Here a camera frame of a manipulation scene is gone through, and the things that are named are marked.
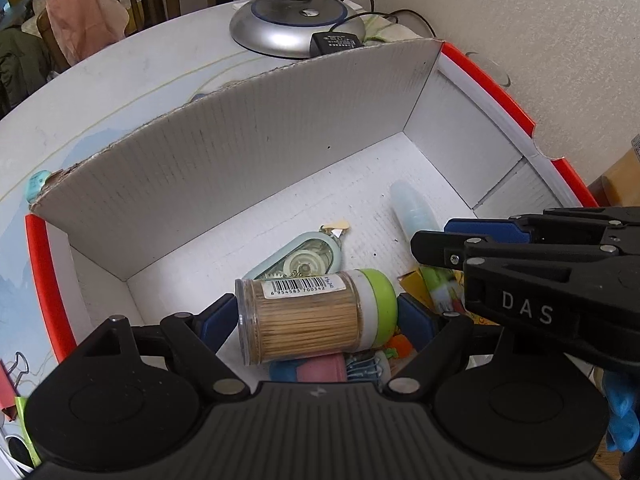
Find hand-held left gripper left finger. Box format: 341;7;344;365
82;293;251;405

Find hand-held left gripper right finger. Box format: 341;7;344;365
381;293;506;405

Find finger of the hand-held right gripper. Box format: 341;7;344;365
444;206;640;246
411;231;621;333

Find small red toy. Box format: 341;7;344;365
385;335;416;361

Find clear plastic vial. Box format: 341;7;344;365
390;180;441;248

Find toothpick jar with green lid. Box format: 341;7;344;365
235;268;399;366

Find pink and blue eraser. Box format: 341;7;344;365
269;354;347;385

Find mint correction tape dispenser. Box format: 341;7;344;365
242;220;349;281

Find red cardboard box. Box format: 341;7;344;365
25;40;598;367

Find red binder clip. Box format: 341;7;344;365
0;352;31;416

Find white sunglasses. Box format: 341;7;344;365
0;430;36;476

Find glass bottle with brown contents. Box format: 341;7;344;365
585;132;640;206

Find green and white cloth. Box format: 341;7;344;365
360;14;416;43

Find black power adapter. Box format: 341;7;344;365
310;32;363;57

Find silver desk lamp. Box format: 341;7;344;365
229;0;368;58

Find green jacket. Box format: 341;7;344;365
0;27;56;118

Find pink cloth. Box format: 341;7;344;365
45;0;130;66

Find black power cable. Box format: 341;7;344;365
250;0;441;43

